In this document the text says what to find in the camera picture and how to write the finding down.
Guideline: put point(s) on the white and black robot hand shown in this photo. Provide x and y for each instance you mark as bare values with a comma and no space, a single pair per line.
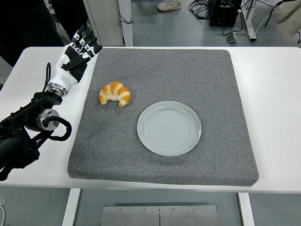
61,76

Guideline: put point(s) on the golden croissant bread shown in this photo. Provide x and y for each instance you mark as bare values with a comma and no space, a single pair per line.
115,90

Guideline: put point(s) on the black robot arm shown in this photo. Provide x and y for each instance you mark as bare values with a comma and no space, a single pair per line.
14,143

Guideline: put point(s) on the pale grey round plate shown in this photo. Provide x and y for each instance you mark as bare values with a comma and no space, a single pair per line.
169,128

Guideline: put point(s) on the person's legs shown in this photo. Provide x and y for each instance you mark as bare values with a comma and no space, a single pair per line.
28,23

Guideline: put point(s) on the white cabinet panel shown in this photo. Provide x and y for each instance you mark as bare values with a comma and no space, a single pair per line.
103,21

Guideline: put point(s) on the grey speckled foam mat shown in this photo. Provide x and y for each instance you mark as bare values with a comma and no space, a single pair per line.
164,70

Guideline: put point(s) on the person's white shoe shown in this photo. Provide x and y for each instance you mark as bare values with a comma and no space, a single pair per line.
168,5

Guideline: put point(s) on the white table leg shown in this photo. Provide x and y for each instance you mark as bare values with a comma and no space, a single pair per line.
70,207
247,209

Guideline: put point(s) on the black computer case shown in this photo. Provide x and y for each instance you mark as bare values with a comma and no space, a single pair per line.
223,14

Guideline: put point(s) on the grey foot pedal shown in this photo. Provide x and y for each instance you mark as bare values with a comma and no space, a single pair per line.
232,39

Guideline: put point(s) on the white desk leg with foot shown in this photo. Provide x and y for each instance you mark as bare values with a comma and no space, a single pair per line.
249,21

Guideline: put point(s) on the beige cloth bag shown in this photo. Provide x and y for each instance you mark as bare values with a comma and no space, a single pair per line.
288,18

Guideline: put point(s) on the white upright post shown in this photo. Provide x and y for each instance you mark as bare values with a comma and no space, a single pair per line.
127,35

